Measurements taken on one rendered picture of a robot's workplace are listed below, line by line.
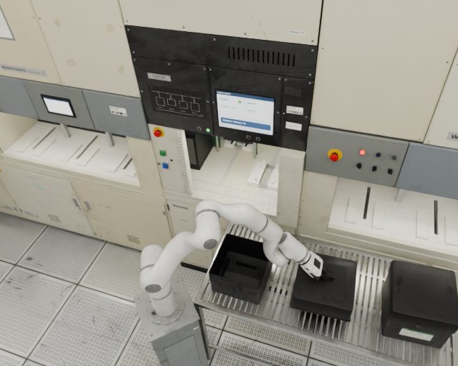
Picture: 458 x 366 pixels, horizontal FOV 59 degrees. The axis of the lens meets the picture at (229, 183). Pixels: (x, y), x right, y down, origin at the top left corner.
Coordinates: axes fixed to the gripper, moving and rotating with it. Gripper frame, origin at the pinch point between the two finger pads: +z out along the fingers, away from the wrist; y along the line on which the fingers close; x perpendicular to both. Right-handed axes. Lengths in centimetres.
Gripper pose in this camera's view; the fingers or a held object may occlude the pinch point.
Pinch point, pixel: (324, 275)
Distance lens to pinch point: 209.6
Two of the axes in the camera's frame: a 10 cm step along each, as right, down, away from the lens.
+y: 2.9, -6.9, 6.7
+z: 7.1, 6.2, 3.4
